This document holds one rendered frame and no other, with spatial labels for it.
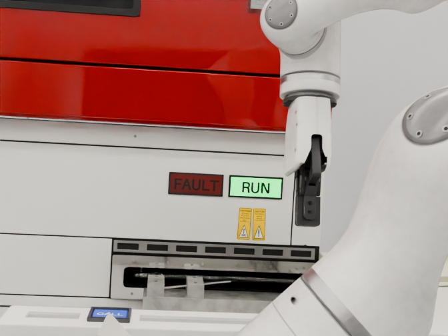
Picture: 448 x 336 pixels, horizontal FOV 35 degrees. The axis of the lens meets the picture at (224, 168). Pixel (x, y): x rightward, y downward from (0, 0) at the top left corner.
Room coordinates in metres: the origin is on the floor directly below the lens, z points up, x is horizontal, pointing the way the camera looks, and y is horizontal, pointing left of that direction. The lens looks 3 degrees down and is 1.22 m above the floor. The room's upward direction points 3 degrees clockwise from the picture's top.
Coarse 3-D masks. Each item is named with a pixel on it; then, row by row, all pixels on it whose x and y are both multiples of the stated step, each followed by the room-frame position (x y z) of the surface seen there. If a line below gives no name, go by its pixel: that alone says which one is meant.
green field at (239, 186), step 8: (232, 184) 1.54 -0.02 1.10; (240, 184) 1.54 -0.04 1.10; (248, 184) 1.54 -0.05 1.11; (256, 184) 1.54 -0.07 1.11; (264, 184) 1.55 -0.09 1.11; (272, 184) 1.55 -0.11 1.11; (280, 184) 1.55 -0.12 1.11; (232, 192) 1.54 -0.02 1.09; (240, 192) 1.54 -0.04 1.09; (248, 192) 1.54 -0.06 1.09; (256, 192) 1.54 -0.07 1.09; (264, 192) 1.55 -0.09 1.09; (272, 192) 1.55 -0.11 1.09; (280, 192) 1.55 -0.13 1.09
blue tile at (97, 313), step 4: (96, 312) 0.95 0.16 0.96; (100, 312) 0.95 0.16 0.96; (104, 312) 0.96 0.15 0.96; (112, 312) 0.96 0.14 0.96; (116, 312) 0.96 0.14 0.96; (120, 312) 0.96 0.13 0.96; (124, 312) 0.96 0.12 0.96; (92, 316) 0.93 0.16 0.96; (96, 316) 0.93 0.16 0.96; (100, 316) 0.93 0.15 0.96; (104, 316) 0.94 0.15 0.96; (116, 316) 0.94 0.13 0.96; (120, 316) 0.94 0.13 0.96; (124, 316) 0.94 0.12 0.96
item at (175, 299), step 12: (144, 288) 1.48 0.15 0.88; (144, 300) 1.41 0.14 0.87; (156, 300) 1.41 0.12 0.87; (168, 300) 1.41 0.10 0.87; (180, 300) 1.41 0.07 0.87; (192, 300) 1.42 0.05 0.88; (204, 300) 1.42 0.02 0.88; (216, 300) 1.42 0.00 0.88; (228, 300) 1.42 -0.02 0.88; (240, 300) 1.42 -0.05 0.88; (252, 300) 1.43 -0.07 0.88; (264, 300) 1.43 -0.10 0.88; (228, 312) 1.42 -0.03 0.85; (240, 312) 1.42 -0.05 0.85; (252, 312) 1.43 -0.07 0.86
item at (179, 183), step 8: (176, 176) 1.53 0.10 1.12; (184, 176) 1.53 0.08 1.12; (192, 176) 1.53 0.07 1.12; (200, 176) 1.53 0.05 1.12; (208, 176) 1.54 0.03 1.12; (216, 176) 1.54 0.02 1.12; (176, 184) 1.53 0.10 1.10; (184, 184) 1.53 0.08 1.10; (192, 184) 1.53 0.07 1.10; (200, 184) 1.53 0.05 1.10; (208, 184) 1.54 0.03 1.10; (216, 184) 1.54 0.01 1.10; (176, 192) 1.53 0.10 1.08; (184, 192) 1.53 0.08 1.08; (192, 192) 1.53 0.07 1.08; (200, 192) 1.53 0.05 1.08; (208, 192) 1.54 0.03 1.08; (216, 192) 1.54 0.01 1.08
